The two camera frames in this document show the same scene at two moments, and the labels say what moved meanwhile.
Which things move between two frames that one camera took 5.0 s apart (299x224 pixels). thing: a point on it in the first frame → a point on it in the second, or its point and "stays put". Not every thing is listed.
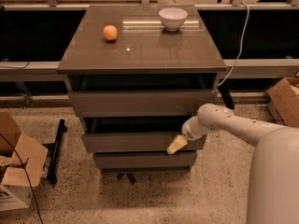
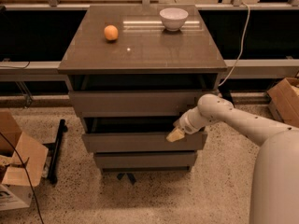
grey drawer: x=135 y=133 stays put
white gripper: x=187 y=132 → x=187 y=125
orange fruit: x=110 y=32 stays put
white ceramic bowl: x=173 y=19 stays put
